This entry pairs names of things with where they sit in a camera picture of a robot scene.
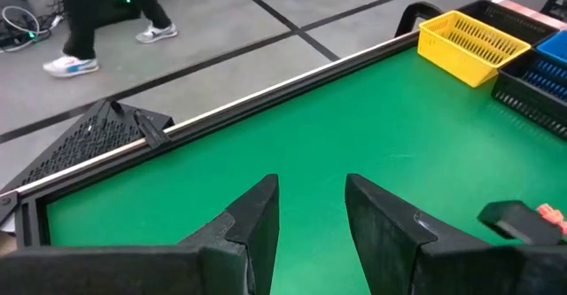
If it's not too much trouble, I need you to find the black arched bracket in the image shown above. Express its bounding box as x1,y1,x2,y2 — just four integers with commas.
393,1,444,38

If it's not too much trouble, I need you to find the black plastic basket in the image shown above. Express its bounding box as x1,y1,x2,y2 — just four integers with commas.
490,49,567,141
458,0,560,46

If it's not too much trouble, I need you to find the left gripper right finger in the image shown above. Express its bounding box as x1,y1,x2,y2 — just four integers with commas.
345,173,493,295

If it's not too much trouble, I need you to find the orange toy finger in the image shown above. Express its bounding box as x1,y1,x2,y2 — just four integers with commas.
534,203,567,237

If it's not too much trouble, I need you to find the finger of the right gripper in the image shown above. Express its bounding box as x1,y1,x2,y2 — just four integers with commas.
477,199,564,247

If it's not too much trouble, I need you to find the black clamp bracket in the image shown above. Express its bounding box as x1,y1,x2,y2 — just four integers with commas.
132,108,172,150

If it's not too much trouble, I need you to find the yellow plastic basket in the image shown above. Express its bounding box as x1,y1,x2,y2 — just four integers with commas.
416,10,532,89

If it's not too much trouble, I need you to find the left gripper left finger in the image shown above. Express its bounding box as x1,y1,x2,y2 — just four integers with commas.
177,174,281,295

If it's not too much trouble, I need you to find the white coiled cable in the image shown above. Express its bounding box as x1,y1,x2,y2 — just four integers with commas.
1,4,66,39

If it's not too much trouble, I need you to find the person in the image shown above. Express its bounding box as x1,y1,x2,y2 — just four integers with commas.
42,0,179,79

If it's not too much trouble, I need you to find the black perforated metal case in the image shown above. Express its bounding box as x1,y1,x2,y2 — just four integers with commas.
0,98,175,194

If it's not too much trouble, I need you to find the blue plastic basket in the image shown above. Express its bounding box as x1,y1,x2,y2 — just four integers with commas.
521,29,567,104

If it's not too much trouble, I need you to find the green table mat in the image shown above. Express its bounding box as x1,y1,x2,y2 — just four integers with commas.
43,46,567,295

